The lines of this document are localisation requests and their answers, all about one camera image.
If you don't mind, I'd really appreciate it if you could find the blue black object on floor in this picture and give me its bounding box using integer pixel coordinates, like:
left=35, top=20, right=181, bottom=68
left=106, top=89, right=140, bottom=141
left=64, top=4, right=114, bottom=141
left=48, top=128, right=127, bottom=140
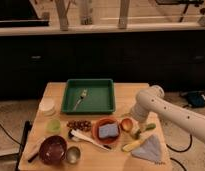
left=180, top=91, right=205, bottom=108

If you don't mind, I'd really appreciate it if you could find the small green cup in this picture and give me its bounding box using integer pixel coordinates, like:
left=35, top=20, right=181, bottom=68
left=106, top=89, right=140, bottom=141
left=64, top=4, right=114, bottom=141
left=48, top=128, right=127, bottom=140
left=46, top=119, right=61, bottom=134

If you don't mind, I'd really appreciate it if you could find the small metal cup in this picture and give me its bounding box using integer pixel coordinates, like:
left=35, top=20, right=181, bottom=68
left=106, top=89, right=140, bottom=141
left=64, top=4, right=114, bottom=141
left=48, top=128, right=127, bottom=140
left=66, top=146, right=81, bottom=164

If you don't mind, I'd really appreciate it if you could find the orange plate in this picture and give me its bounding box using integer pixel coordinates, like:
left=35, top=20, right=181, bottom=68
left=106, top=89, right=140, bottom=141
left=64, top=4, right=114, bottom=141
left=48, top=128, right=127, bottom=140
left=92, top=117, right=121, bottom=145

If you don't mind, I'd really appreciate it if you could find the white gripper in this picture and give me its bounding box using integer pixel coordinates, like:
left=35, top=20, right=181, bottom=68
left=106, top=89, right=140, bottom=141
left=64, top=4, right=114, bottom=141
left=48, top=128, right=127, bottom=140
left=130, top=105, right=149, bottom=132

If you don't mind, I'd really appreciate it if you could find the yellow banana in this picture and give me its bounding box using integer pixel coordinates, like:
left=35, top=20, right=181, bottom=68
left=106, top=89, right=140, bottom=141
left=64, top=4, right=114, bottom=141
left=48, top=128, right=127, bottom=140
left=122, top=139, right=143, bottom=152

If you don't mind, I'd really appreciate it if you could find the black power cable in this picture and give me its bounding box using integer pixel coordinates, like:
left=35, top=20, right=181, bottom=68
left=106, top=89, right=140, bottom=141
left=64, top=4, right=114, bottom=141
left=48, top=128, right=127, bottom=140
left=166, top=133, right=194, bottom=154

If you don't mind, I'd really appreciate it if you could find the green cucumber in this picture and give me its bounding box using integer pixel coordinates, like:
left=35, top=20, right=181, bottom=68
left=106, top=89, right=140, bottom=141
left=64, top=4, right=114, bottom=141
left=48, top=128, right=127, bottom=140
left=132, top=123, right=156, bottom=139

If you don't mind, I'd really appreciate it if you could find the green plastic tray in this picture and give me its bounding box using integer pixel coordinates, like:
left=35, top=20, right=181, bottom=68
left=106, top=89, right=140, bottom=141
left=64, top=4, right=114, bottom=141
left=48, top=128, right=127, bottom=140
left=61, top=79, right=116, bottom=115

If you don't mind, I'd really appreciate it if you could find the blue grey cloth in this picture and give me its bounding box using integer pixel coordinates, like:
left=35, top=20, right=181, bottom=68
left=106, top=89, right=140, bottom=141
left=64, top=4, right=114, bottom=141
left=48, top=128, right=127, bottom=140
left=131, top=134, right=162, bottom=163

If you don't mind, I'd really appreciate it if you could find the silver fork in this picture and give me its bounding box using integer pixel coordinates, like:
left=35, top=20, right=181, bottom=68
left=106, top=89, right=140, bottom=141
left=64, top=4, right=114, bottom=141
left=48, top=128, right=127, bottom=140
left=73, top=89, right=88, bottom=111

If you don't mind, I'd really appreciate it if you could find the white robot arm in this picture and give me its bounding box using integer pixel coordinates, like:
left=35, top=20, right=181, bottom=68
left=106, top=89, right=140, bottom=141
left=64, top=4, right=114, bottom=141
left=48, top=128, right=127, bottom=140
left=130, top=85, right=205, bottom=143

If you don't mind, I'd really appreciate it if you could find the white handled spatula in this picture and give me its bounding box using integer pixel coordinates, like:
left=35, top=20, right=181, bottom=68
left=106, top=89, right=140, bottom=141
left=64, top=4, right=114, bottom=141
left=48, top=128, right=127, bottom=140
left=69, top=129, right=112, bottom=151

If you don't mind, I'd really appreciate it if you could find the maroon bowl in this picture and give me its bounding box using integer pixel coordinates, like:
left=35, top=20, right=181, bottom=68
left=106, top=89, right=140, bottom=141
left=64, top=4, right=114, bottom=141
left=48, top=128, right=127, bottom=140
left=39, top=135, right=67, bottom=165

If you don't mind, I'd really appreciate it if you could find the blue sponge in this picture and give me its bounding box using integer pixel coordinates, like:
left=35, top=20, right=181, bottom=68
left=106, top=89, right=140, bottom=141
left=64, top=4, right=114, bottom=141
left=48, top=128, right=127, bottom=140
left=98, top=123, right=119, bottom=139

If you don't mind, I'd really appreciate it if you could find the orange red apple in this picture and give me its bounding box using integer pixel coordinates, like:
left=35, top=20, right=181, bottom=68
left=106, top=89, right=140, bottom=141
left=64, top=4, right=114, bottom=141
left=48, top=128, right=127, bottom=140
left=121, top=118, right=133, bottom=132

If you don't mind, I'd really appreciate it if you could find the bunch of brown grapes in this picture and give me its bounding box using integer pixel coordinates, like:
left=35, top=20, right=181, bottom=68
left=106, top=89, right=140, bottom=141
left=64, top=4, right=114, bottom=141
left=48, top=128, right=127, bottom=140
left=67, top=120, right=92, bottom=132

